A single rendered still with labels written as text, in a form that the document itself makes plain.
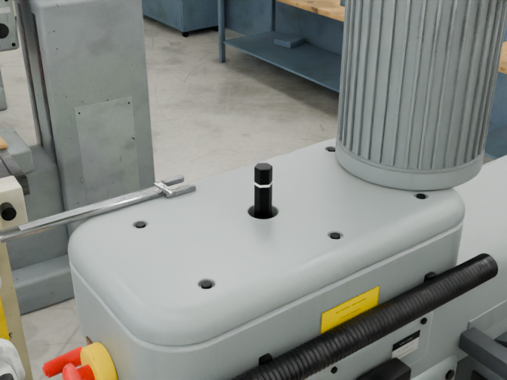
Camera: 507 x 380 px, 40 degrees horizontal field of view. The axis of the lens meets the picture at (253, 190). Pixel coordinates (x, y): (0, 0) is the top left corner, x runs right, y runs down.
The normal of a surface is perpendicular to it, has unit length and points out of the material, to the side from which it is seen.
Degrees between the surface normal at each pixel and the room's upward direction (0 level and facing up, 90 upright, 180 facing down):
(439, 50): 90
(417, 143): 90
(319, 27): 90
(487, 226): 0
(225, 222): 0
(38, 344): 0
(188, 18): 90
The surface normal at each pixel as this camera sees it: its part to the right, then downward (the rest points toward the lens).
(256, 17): -0.81, 0.28
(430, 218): 0.41, -0.35
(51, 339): 0.00, -0.88
